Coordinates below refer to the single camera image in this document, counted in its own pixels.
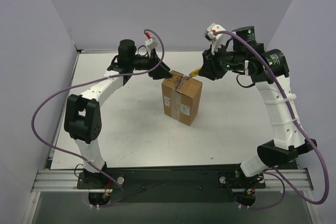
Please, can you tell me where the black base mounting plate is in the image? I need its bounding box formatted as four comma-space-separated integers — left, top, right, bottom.
77, 164, 266, 205

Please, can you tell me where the aluminium front rail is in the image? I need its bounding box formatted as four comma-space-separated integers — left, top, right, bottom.
31, 167, 314, 193

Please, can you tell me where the yellow utility knife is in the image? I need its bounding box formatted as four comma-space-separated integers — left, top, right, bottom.
188, 68, 201, 78

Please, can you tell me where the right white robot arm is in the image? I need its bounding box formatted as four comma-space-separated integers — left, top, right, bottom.
198, 24, 312, 177

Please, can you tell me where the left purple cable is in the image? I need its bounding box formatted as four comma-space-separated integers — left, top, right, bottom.
31, 28, 165, 167

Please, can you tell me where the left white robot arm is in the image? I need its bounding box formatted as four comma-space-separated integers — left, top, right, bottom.
64, 37, 172, 188

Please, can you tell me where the brown cardboard express box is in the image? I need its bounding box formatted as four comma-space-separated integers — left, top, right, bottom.
161, 70, 203, 126

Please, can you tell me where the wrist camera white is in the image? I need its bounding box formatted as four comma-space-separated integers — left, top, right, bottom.
204, 23, 226, 55
144, 38, 158, 51

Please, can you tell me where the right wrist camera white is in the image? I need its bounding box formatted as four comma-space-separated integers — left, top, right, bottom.
204, 23, 226, 55

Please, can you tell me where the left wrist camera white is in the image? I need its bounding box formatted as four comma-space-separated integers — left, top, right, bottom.
144, 38, 158, 51

